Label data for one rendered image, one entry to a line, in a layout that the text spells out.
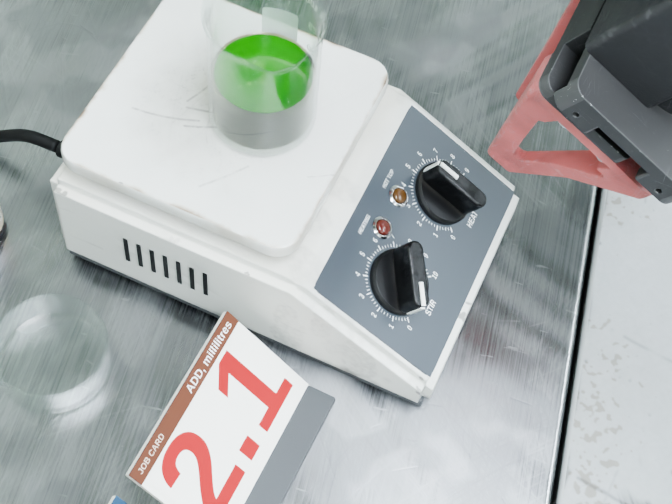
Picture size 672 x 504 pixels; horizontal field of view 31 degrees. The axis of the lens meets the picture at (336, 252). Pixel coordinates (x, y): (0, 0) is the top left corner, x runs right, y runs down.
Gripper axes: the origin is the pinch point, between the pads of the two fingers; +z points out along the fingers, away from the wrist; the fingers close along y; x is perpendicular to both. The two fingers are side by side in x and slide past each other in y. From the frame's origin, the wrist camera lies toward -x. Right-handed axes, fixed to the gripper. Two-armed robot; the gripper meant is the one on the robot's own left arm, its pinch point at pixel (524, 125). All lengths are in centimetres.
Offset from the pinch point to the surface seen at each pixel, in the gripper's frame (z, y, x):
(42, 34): 24.1, -1.9, -18.3
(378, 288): 6.8, 7.3, 0.3
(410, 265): 5.5, 6.0, 0.6
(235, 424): 11.5, 14.9, -0.9
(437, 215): 6.9, 1.9, 1.2
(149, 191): 9.4, 9.3, -10.6
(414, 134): 7.3, -1.2, -1.7
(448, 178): 5.5, 0.8, 0.3
